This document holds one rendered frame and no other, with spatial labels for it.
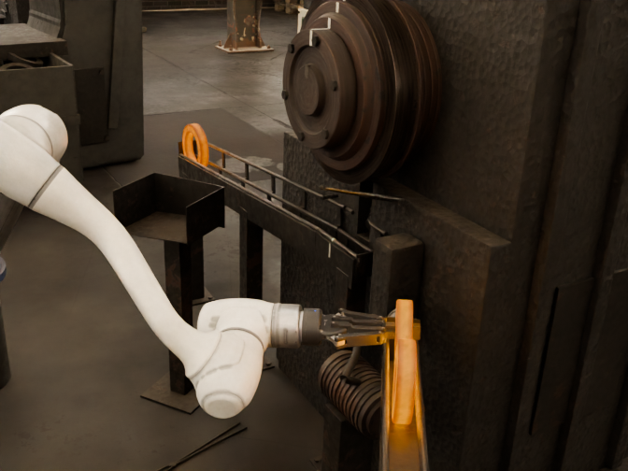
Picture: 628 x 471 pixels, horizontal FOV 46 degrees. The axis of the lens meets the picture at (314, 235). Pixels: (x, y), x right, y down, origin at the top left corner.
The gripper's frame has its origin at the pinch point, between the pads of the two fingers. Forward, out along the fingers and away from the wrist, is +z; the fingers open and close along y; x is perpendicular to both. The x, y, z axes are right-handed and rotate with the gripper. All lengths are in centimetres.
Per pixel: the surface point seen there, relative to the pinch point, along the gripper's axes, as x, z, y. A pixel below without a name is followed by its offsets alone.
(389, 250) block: 5.7, -3.1, -26.4
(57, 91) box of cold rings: -4, -172, -230
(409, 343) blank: 6.0, 0.9, 14.6
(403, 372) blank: 3.8, -0.3, 20.7
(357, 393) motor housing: -21.8, -9.2, -8.6
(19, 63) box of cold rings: 7, -198, -246
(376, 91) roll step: 41, -7, -32
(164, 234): -10, -70, -69
